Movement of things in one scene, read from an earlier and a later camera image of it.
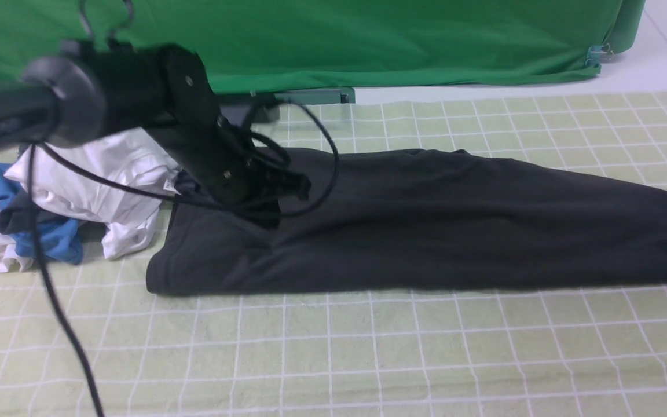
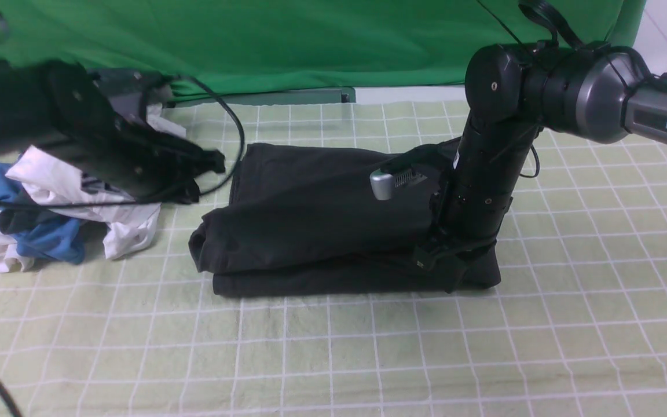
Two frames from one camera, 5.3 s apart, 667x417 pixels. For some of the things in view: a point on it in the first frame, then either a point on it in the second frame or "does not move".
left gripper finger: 267,214 → 180,187
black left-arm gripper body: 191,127 → 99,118
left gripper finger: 294,184 → 190,160
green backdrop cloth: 252,46 does not move
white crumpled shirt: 117,180 does not move
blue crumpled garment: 61,241 does not move
